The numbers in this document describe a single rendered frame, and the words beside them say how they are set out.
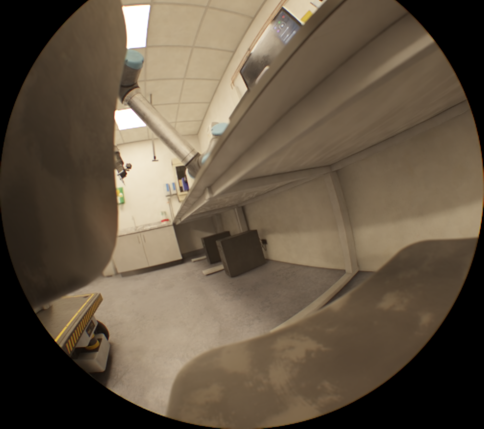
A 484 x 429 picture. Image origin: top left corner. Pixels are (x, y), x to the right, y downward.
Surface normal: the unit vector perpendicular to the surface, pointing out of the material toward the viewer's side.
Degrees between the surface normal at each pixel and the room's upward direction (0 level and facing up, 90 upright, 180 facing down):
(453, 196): 90
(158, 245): 90
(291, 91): 180
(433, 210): 90
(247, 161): 90
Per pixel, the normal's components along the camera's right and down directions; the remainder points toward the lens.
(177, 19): 0.26, 0.95
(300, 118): -0.87, 0.18
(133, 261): 0.41, -0.25
